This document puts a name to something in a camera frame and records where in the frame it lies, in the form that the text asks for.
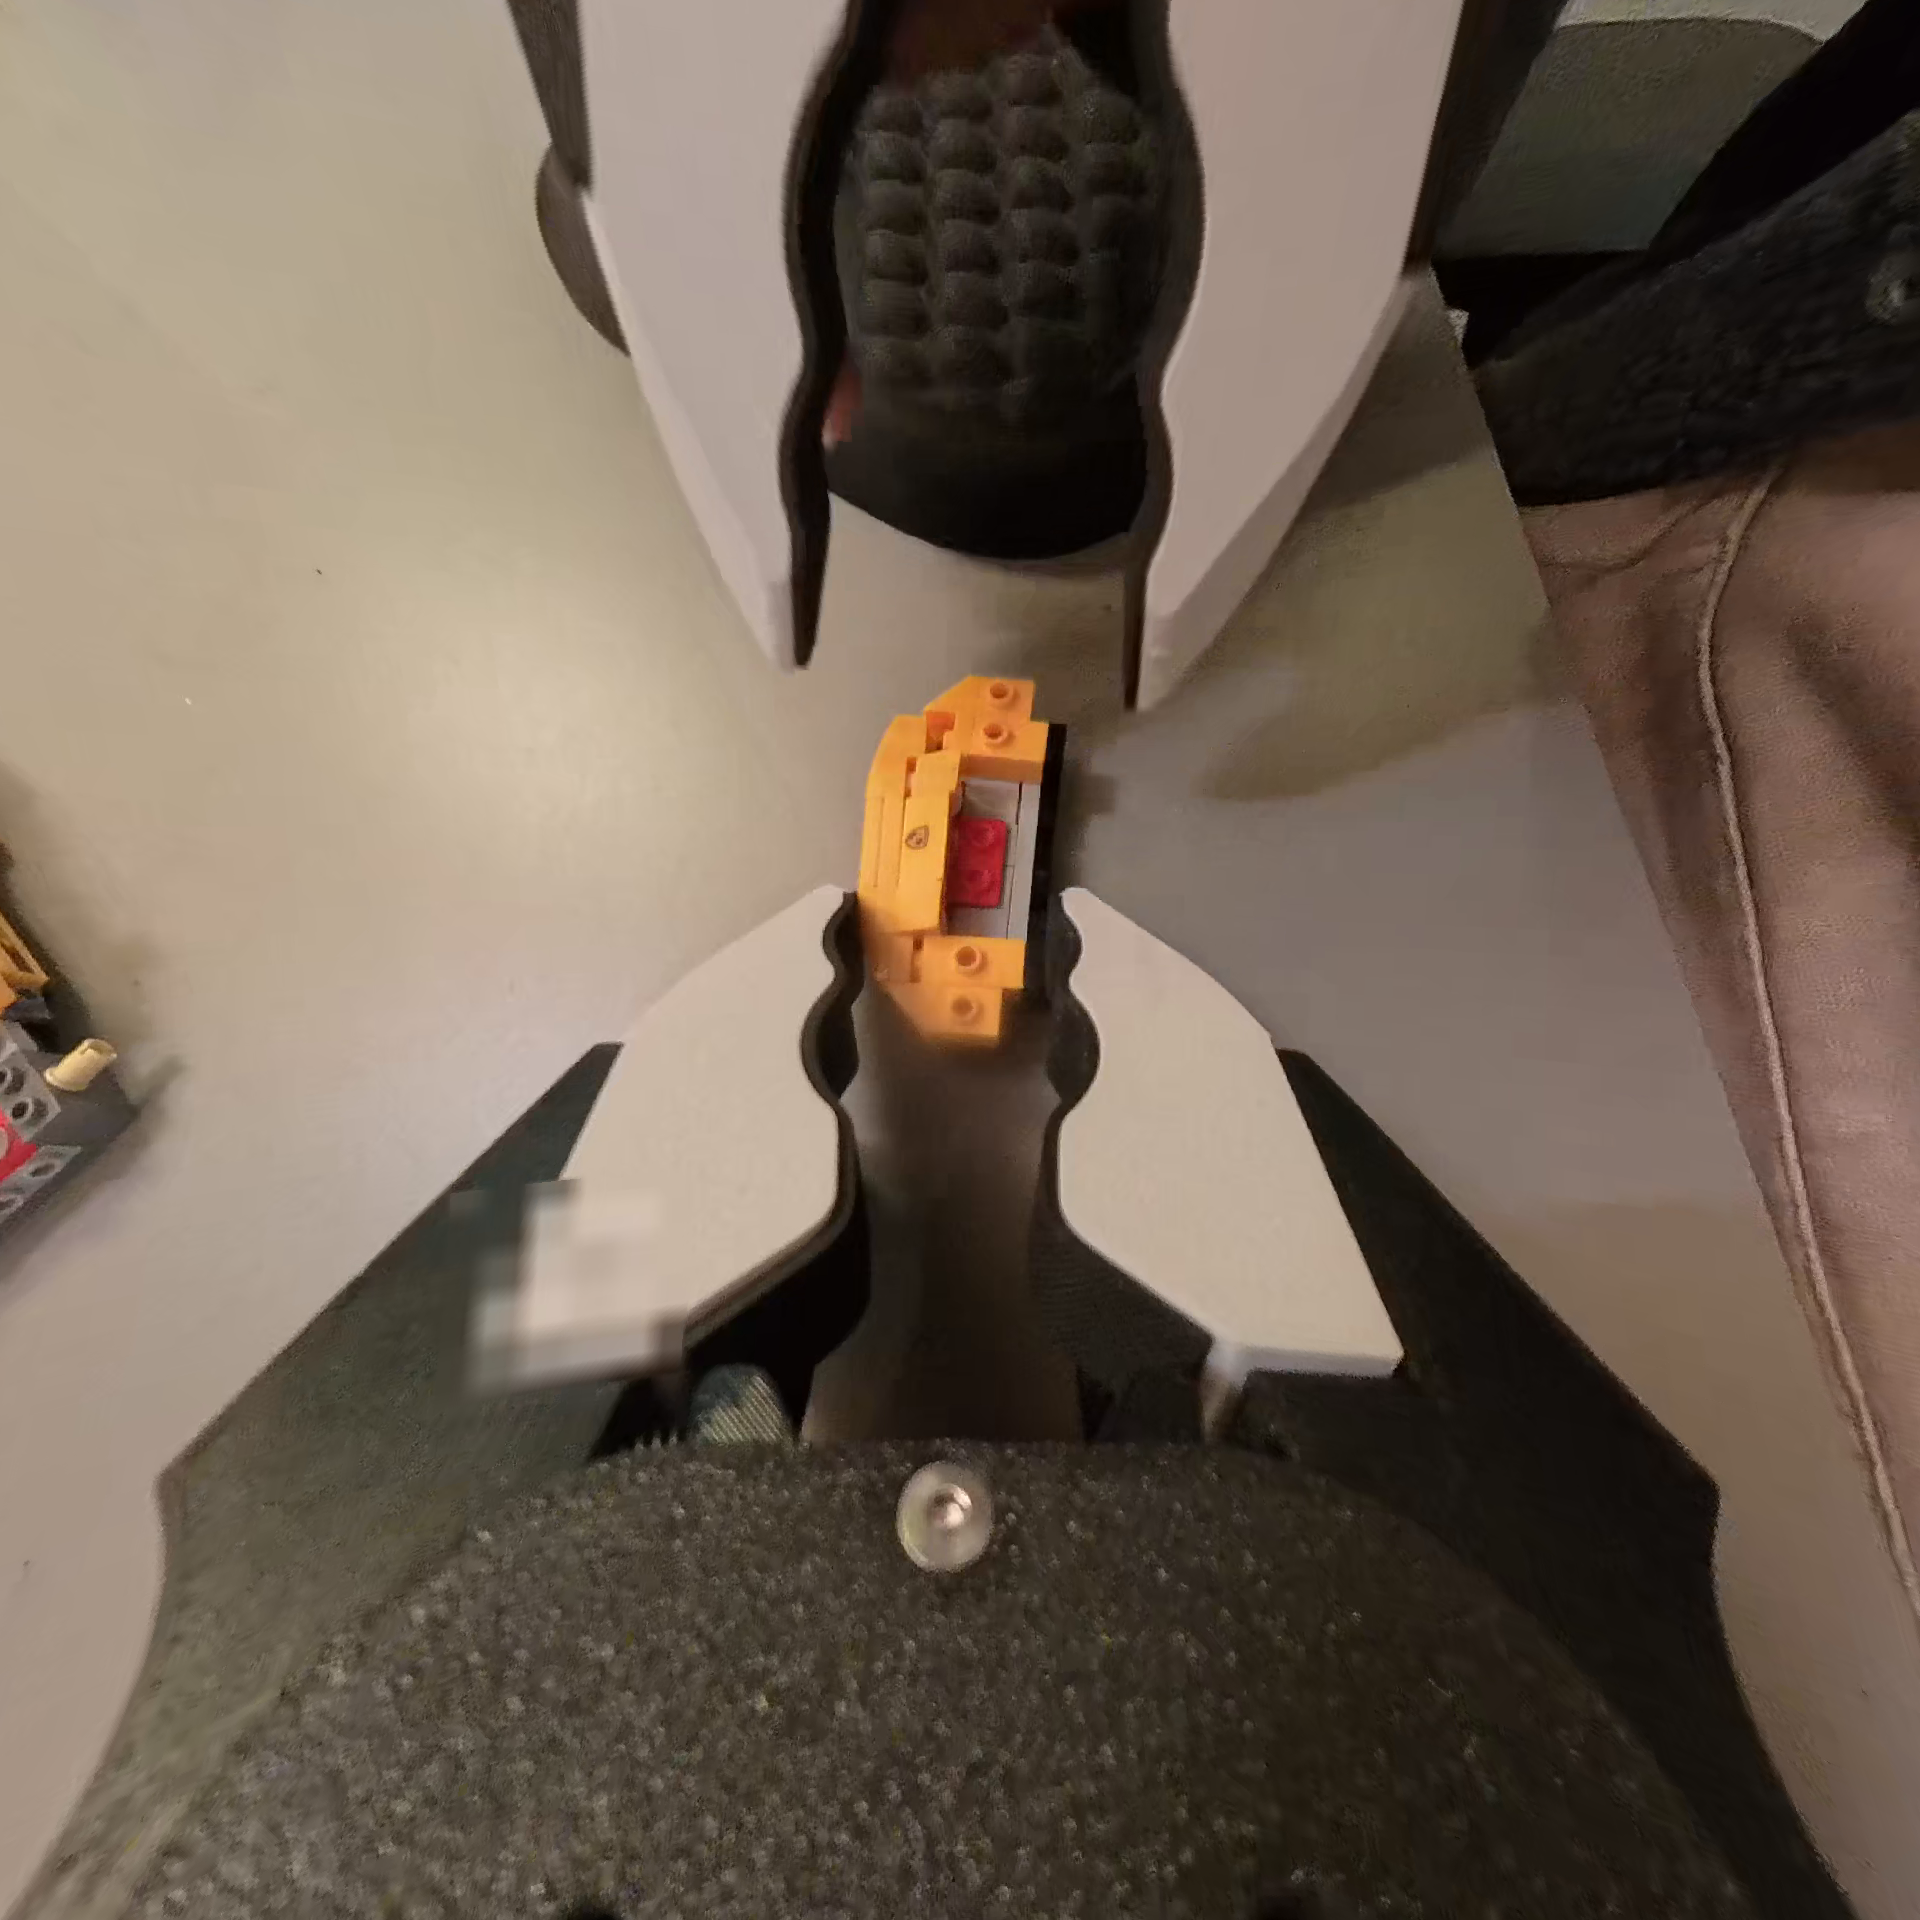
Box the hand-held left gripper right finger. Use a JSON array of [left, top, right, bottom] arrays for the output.
[[1035, 893, 1406, 1382]]

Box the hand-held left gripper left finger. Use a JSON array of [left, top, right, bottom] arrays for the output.
[[573, 883, 868, 1337]]

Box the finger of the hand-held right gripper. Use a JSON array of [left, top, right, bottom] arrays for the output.
[[1124, 0, 1464, 712], [573, 0, 857, 674]]

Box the orange red grey lego assembly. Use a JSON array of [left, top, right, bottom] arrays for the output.
[[851, 669, 1076, 1055]]

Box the orange arch lego piece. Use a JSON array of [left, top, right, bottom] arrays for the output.
[[857, 693, 978, 934]]

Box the yellow lego car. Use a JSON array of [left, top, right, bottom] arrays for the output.
[[0, 849, 140, 1269]]

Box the dark fleece jacket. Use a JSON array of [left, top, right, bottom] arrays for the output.
[[1464, 115, 1920, 509]]

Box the beige garment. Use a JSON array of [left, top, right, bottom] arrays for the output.
[[1513, 422, 1920, 1690]]

